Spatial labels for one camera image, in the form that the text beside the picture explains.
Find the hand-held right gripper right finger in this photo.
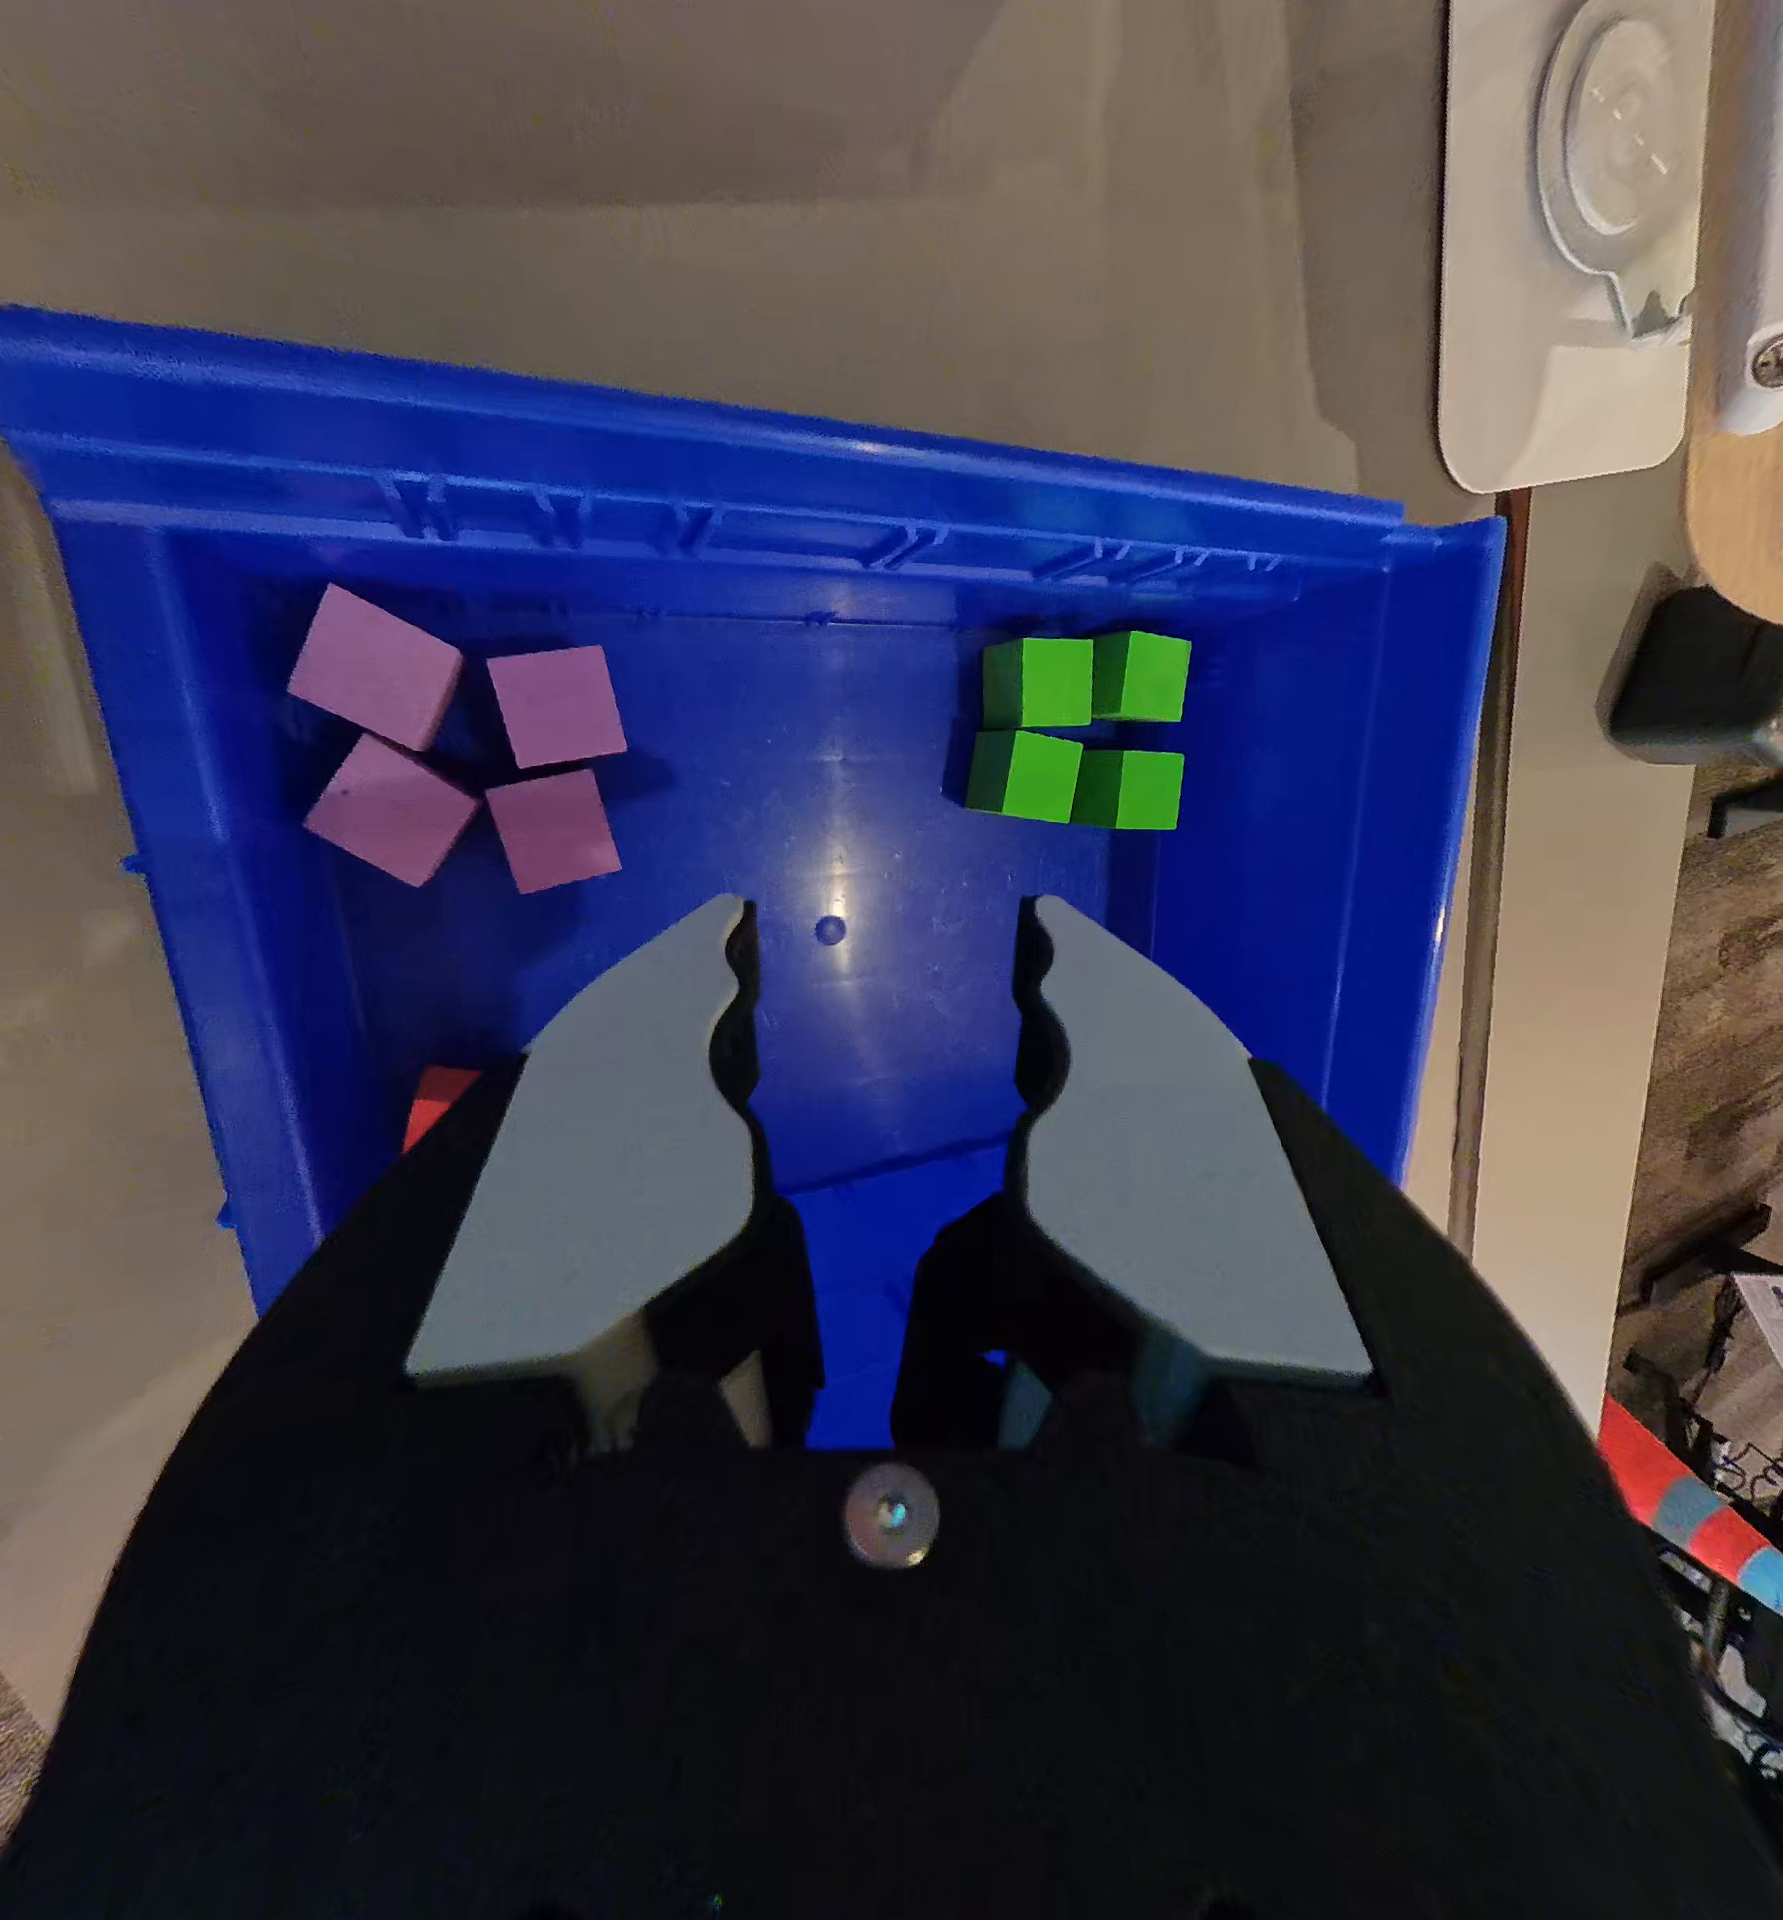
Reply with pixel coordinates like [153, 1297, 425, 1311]
[898, 896, 1377, 1450]

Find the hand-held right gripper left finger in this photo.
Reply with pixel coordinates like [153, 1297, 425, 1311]
[405, 896, 821, 1450]

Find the blue plastic bin with cubes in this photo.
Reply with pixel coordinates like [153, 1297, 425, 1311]
[0, 299, 1508, 1453]

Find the red wooden cube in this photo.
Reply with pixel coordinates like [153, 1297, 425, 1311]
[403, 1066, 481, 1153]

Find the green wooden cube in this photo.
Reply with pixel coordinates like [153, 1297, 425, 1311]
[982, 636, 1097, 730]
[963, 728, 1084, 824]
[1075, 748, 1185, 834]
[1092, 630, 1193, 723]

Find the black box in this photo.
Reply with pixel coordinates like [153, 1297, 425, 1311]
[1596, 562, 1783, 768]

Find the instruction sheet on wooden board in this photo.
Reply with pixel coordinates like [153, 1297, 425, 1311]
[1682, 0, 1783, 633]

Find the white stand base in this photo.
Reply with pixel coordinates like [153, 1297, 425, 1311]
[1438, 0, 1701, 497]

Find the white clip bar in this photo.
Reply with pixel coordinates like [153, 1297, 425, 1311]
[1713, 0, 1783, 437]

